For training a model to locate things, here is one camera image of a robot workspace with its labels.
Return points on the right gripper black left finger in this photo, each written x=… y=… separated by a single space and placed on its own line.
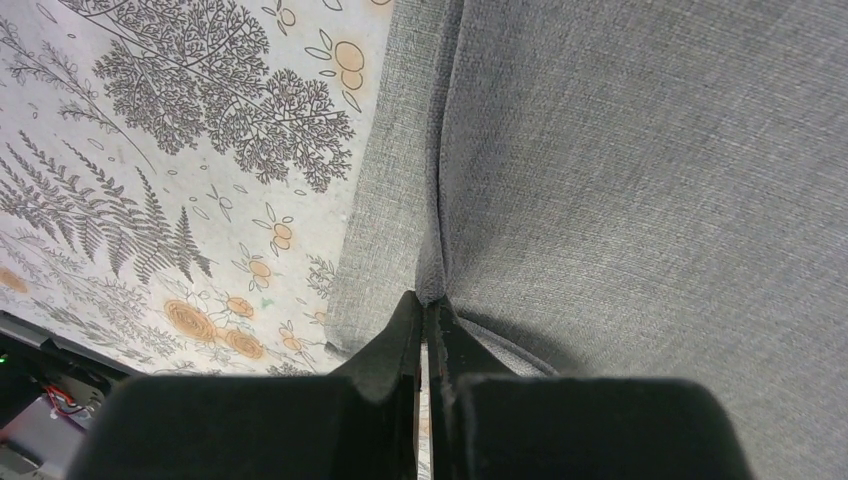
x=357 y=422

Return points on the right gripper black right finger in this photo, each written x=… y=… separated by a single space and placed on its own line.
x=487 y=422

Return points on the grey cloth napkin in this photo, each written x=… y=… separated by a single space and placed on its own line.
x=622 y=188

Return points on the floral patterned tablecloth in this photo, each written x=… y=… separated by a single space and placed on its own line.
x=177 y=176

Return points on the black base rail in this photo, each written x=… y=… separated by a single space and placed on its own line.
x=51 y=391

